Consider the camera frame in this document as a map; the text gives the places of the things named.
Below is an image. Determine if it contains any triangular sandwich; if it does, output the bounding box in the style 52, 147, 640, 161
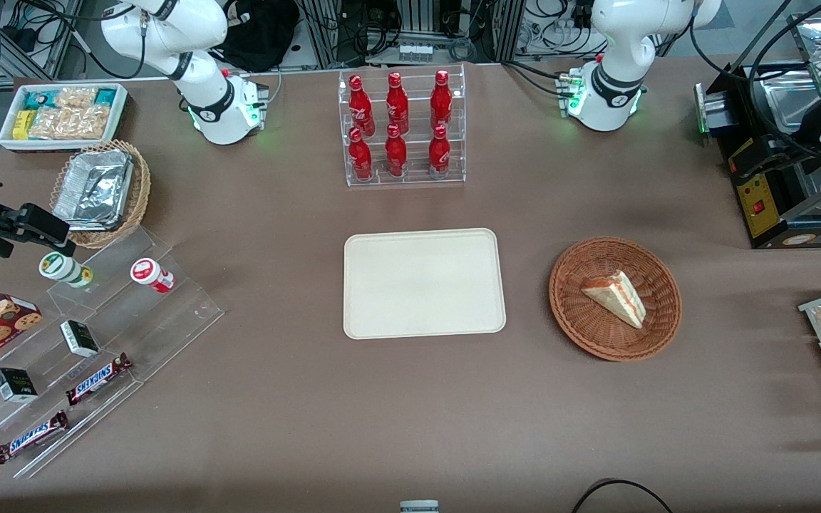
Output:
580, 269, 648, 330

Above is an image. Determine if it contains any aluminium foil tray stack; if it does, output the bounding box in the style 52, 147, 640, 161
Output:
53, 150, 135, 232

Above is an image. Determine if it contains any white snack tray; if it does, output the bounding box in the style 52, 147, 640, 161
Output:
0, 83, 130, 154

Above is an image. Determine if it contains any oval light wicker basket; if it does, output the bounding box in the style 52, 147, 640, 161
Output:
49, 140, 151, 249

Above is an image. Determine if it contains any round brown wicker basket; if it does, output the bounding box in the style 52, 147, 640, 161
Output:
549, 237, 683, 362

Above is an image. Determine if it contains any cream plastic tray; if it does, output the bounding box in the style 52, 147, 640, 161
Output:
343, 228, 507, 341

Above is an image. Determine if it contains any black machine with yellow panel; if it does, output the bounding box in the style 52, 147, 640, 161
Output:
694, 11, 821, 250

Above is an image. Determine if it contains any green cap small bottle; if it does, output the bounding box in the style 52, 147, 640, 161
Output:
38, 252, 94, 289

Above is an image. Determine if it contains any clear rice cracker bag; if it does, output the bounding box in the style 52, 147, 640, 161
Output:
29, 105, 112, 140
54, 87, 98, 109

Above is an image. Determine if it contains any red cap small bottle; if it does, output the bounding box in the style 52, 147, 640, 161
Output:
130, 258, 176, 294

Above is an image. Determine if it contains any small black box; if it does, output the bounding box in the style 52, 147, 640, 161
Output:
60, 320, 100, 358
0, 368, 38, 403

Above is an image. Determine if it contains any clear acrylic stepped display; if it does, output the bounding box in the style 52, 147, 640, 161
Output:
0, 227, 224, 480

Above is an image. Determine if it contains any Snickers bar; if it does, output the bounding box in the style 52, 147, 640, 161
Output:
65, 353, 133, 407
0, 410, 69, 465

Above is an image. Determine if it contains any black bag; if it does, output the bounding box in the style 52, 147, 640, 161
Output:
212, 0, 301, 73

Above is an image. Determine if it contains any red cola bottle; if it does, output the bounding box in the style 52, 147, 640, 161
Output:
386, 72, 410, 135
348, 75, 376, 136
430, 70, 453, 130
348, 127, 373, 181
428, 125, 451, 179
385, 124, 408, 177

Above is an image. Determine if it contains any clear acrylic bottle rack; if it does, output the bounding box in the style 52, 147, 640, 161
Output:
338, 64, 467, 187

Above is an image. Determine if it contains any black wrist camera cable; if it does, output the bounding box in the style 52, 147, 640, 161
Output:
688, 0, 821, 165

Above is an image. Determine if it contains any black floor cable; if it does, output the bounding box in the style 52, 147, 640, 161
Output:
571, 479, 675, 513

